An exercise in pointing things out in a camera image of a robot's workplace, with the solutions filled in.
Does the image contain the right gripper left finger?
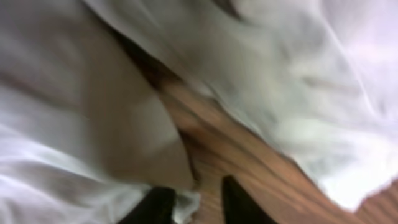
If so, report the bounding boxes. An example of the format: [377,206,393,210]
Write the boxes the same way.
[118,187,176,224]

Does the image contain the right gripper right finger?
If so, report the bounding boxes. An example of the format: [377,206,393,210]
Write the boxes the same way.
[221,175,277,224]

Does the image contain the beige shorts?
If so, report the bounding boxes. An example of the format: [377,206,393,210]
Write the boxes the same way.
[1,1,397,223]

